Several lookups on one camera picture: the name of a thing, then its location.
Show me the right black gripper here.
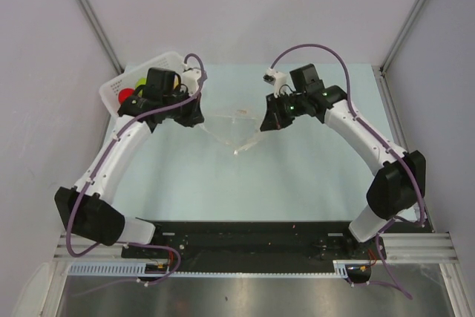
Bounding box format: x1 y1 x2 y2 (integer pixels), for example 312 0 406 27
262 91 308 131

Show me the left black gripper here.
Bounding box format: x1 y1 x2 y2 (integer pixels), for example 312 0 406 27
162 86 203 128

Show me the clear dotted zip bag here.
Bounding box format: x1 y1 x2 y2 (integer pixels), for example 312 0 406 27
199 109 269 156

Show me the white plastic basket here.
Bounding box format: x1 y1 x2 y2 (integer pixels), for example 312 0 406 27
99 51 184 120

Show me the light green apple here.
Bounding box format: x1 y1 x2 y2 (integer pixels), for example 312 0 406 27
135 77 146 88

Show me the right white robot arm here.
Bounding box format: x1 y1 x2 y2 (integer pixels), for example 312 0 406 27
260 64 426 258

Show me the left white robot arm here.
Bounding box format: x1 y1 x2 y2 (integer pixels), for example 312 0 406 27
54 67 206 258

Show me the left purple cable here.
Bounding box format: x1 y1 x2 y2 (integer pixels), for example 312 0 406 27
63 52 207 288

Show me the purple cable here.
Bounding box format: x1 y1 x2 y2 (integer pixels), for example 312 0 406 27
267 43 428 300
63 52 207 288

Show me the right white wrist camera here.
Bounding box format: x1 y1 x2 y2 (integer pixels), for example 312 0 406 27
263 68 288 98

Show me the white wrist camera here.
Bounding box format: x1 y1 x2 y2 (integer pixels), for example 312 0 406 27
263 68 288 98
180 68 207 97

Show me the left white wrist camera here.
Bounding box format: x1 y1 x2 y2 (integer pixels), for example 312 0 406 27
180 68 207 97

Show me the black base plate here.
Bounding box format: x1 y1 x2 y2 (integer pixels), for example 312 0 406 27
121 220 433 273

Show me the white slotted cable duct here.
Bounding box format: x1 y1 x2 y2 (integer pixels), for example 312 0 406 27
68 262 347 278

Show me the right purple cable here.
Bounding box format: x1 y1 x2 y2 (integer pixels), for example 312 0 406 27
267 43 428 300

